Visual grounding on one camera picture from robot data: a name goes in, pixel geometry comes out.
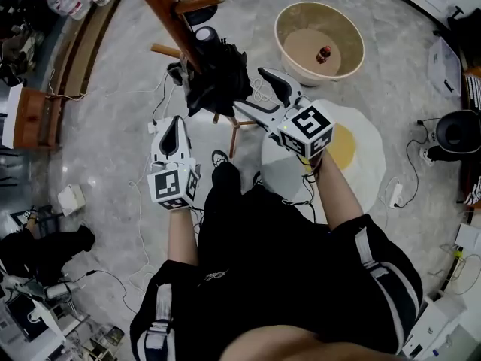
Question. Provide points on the white box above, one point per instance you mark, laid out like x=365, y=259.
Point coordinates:
x=71, y=199

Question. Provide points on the white drawer cabinet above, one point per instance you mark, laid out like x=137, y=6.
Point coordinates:
x=439, y=325

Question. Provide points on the white power strip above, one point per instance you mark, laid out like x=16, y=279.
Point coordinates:
x=155, y=127
x=395, y=196

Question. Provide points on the grey cloth bag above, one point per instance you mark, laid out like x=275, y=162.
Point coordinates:
x=178, y=71

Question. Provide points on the person's left shoe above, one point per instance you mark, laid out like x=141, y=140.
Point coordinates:
x=219, y=158

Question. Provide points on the fried egg shaped rug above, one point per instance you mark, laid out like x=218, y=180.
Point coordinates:
x=370, y=156

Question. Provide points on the beige round tub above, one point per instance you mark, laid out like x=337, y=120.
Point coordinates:
x=338, y=17

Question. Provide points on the person's shoe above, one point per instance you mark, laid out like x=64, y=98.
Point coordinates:
x=257, y=179
x=219, y=158

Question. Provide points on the black umbrella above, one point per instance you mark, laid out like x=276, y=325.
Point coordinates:
x=221, y=73

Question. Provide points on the clear plastic storage box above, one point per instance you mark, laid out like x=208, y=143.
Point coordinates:
x=445, y=66

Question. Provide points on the black round shell seat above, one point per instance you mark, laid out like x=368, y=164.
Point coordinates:
x=456, y=132

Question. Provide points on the person's black clothing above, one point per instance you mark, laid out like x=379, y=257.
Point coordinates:
x=270, y=269

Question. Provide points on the person's right shoe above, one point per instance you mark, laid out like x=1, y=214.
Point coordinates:
x=257, y=179

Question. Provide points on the striped cloth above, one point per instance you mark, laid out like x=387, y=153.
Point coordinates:
x=473, y=92

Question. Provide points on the brown wooden cabinet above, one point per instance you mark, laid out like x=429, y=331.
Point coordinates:
x=35, y=117

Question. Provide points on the person's right forearm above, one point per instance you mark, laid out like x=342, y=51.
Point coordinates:
x=338, y=194

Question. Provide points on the brown wooden coat rack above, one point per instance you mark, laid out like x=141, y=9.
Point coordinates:
x=161, y=6

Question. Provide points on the person's left forearm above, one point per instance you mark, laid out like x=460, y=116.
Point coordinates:
x=182, y=239

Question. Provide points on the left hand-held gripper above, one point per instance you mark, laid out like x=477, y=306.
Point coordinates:
x=169, y=184

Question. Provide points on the dark cola bottle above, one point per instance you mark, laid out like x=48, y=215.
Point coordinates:
x=323, y=55

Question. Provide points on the orange chair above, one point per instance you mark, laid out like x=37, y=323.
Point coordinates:
x=474, y=70

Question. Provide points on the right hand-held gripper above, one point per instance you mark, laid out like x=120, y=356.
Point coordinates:
x=312, y=126

